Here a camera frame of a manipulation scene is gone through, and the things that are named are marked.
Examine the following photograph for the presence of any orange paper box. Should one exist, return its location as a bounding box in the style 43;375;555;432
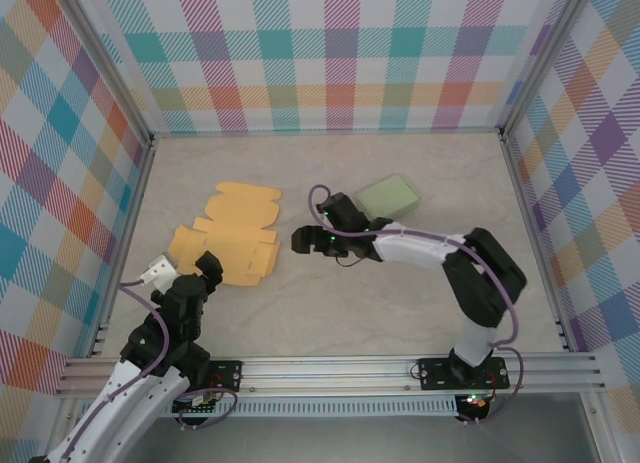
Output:
167;181;284;288

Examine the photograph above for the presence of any green paper box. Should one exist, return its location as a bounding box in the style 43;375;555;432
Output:
354;172;422;219

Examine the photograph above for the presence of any grey metal sheet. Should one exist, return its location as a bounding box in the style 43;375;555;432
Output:
64;415;601;463

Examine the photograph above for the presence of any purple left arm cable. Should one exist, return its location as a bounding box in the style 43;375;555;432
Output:
44;277;239;463

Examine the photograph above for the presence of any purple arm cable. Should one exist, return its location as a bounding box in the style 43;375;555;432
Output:
44;277;239;463
307;184;525;427

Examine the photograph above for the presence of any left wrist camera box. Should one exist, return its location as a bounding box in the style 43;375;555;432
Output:
138;253;179;292

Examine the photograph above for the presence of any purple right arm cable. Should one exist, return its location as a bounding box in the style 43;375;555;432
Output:
307;184;525;427

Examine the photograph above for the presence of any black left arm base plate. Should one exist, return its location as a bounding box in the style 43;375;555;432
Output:
151;358;245;395

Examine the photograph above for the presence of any aluminium side floor rail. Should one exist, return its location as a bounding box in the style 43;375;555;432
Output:
88;137;160;359
499;135;576;354

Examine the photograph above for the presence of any thin aluminium floor rail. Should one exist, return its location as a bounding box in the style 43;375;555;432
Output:
149;126;504;140

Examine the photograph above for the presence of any wide aluminium base rail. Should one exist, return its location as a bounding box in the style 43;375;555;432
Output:
55;351;606;397

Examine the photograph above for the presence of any slotted grey cable duct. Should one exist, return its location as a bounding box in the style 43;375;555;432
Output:
79;395;460;418

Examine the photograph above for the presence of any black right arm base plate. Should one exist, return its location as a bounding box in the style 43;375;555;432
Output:
416;355;511;392

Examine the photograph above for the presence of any aluminium frame post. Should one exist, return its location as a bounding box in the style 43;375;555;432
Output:
54;0;156;149
497;0;594;144

